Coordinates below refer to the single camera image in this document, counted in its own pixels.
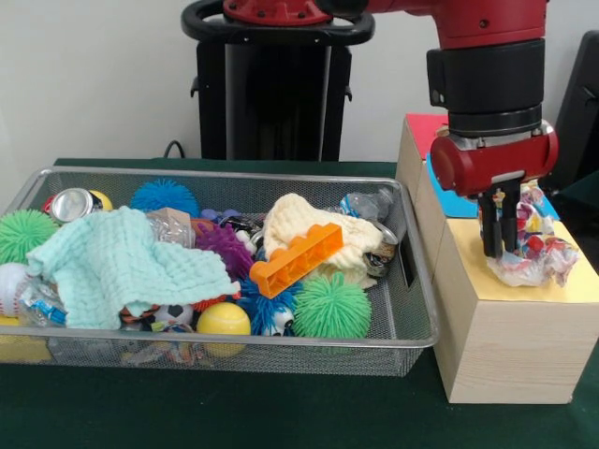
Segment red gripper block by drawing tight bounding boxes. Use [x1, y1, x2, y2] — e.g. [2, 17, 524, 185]
[430, 120, 561, 259]

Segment white cloth with coloured shapes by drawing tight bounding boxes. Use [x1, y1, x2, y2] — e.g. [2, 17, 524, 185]
[486, 181, 581, 289]

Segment shallow mesh bin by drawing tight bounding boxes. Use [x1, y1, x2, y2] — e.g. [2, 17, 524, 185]
[0, 166, 441, 378]

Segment wooden box with three holes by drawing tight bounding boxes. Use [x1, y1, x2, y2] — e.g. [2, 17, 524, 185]
[395, 112, 599, 406]

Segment dark green table cloth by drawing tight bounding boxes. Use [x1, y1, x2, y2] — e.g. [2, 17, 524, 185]
[0, 157, 599, 449]
[559, 170, 599, 205]

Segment green spiky rubber ball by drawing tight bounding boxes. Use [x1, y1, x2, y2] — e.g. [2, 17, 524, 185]
[0, 209, 60, 266]
[292, 271, 373, 340]

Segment orange plastic block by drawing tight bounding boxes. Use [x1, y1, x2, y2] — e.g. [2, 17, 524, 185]
[248, 222, 344, 299]

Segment cream knitted cloth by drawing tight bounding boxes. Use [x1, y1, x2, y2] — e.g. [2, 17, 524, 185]
[261, 192, 399, 289]

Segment blue furry toy with eyes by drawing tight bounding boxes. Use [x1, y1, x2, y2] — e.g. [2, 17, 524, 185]
[236, 278, 303, 338]

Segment purple spiky rubber ball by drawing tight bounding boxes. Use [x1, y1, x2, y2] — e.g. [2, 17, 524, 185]
[194, 223, 256, 282]

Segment smooth yellow ball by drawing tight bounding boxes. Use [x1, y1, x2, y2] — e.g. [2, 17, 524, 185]
[196, 301, 253, 337]

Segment blue spiky rubber ball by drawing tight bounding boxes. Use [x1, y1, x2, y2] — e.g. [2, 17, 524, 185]
[129, 178, 201, 219]

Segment mint green cloth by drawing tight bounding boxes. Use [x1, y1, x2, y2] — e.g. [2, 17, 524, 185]
[26, 205, 242, 331]

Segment crushed silver drink can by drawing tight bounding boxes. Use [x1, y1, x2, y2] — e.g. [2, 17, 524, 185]
[49, 186, 107, 225]

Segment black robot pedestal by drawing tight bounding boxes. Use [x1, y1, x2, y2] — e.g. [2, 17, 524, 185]
[180, 0, 375, 163]

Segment black cable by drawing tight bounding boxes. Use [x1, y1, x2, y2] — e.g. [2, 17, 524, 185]
[162, 138, 187, 160]

